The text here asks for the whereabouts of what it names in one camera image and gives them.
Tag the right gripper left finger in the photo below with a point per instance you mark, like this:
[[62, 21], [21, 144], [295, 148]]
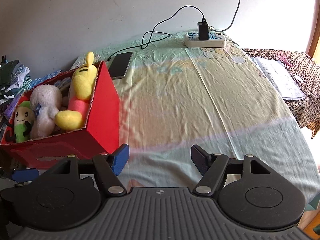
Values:
[[107, 168]]

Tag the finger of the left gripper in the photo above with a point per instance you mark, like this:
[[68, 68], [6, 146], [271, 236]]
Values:
[[22, 176]]

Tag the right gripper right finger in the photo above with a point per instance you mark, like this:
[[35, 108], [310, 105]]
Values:
[[212, 167]]

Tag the green avocado plush toy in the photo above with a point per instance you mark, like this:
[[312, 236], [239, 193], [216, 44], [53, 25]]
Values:
[[23, 121]]

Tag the white plush rabbit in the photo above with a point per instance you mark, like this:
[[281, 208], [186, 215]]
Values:
[[45, 102]]

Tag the yellow tiger plush toy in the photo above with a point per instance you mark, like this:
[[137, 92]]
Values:
[[80, 92]]

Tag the pink plush teddy bear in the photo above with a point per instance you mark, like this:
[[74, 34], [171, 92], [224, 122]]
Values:
[[64, 86]]

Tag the red cardboard box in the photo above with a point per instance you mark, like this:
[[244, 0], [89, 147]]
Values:
[[99, 135]]

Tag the purple tissue pack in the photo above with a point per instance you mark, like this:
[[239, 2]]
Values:
[[11, 107]]

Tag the blue patterned towel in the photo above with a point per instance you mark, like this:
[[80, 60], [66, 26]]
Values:
[[40, 80]]

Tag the pile of folded clothes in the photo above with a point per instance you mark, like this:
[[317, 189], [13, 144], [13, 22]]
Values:
[[15, 79]]

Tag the black smartphone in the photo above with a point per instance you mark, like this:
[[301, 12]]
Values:
[[119, 66]]

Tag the white paper stack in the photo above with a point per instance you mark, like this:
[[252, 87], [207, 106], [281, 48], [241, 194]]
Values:
[[280, 78]]

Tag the white power strip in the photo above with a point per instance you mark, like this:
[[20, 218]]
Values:
[[215, 40]]

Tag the brown patterned side table cloth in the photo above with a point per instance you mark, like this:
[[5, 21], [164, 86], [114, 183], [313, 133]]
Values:
[[305, 73]]

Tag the black charger adapter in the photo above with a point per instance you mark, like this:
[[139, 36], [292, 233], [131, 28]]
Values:
[[203, 30]]

